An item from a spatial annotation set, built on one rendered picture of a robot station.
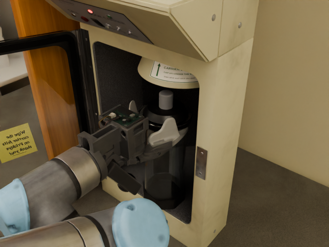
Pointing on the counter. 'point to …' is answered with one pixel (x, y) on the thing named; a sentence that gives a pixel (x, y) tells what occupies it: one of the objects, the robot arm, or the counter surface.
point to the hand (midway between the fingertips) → (164, 123)
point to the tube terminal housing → (203, 115)
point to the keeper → (201, 162)
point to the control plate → (125, 23)
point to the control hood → (170, 23)
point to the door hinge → (81, 37)
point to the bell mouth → (166, 75)
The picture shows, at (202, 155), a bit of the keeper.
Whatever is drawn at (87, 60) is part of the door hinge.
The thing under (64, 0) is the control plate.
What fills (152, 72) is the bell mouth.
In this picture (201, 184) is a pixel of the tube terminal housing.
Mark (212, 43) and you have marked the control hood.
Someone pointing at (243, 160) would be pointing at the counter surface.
